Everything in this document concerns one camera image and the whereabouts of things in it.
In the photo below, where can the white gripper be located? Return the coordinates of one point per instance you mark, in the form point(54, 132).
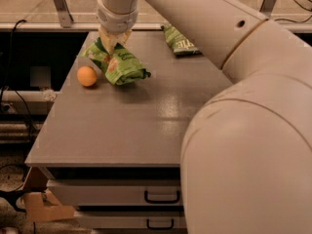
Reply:
point(117, 20)

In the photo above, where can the green rice chip bag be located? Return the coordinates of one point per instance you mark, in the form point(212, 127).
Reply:
point(119, 68)

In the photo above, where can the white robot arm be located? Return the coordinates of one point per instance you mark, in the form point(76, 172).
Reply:
point(246, 157)

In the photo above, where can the green Kettle chip bag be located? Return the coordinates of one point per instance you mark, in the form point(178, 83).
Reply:
point(180, 45)

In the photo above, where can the orange fruit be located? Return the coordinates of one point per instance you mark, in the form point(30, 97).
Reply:
point(86, 76)

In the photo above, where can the upper grey drawer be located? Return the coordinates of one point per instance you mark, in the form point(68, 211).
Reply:
point(116, 192)

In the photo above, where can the grey drawer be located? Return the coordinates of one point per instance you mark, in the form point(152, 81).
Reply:
point(131, 220)
point(116, 192)

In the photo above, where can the brown cardboard box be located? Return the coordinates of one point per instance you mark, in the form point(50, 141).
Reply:
point(40, 203)

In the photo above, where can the lower grey drawer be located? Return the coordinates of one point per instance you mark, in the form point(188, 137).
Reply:
point(131, 220)

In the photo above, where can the left metal railing bracket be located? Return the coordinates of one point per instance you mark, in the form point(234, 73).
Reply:
point(64, 16)

